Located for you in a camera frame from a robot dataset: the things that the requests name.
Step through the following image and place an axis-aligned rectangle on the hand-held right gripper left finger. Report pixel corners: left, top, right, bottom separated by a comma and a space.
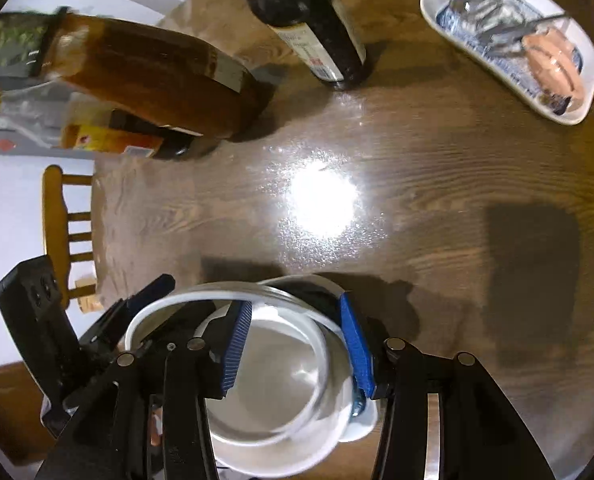
34, 300, 255, 480

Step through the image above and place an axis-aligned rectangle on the small dark sauce bottle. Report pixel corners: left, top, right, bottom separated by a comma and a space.
202, 0, 368, 86

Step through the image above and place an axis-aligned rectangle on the large white bowl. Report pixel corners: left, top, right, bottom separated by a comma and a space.
197, 274, 378, 478

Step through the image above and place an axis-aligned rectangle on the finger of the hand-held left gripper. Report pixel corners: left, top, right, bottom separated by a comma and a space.
97, 274, 176, 333
142, 300, 218, 356

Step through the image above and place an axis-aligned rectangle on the small deep white bowl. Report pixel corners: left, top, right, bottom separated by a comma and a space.
126, 282, 328, 442

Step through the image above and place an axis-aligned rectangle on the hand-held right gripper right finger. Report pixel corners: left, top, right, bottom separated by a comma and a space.
339, 291, 560, 480

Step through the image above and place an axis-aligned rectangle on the red sauce bottle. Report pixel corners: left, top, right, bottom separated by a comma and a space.
37, 7, 272, 143

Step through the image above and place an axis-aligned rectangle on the green trailing plant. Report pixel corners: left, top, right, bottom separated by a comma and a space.
0, 12, 52, 73

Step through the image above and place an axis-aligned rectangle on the white rectangular dish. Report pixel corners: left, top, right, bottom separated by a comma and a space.
420, 0, 594, 127

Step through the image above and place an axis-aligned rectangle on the clear bottle with yellow cap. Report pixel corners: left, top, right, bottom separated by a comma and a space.
0, 85, 220, 162

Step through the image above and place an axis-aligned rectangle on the wooden chair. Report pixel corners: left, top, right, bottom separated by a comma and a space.
0, 362, 45, 463
42, 164, 98, 311

